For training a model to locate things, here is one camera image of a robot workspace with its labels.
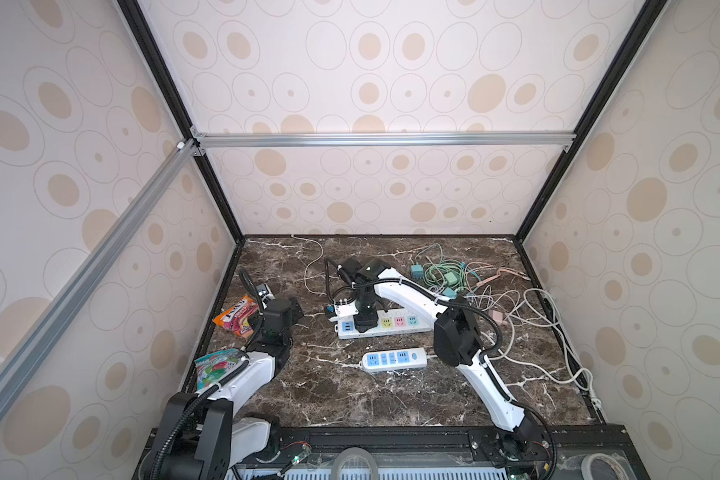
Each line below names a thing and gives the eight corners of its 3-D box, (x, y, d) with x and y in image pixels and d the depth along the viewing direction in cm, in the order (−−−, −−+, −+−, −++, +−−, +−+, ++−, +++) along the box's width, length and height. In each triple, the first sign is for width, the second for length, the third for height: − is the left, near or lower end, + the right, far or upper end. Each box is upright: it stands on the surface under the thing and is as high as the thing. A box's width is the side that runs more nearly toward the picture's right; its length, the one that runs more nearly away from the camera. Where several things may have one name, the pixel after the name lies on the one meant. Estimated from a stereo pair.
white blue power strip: (360, 372, 88) (359, 368, 85) (358, 357, 91) (358, 352, 88) (427, 366, 89) (429, 362, 86) (424, 351, 92) (425, 346, 89)
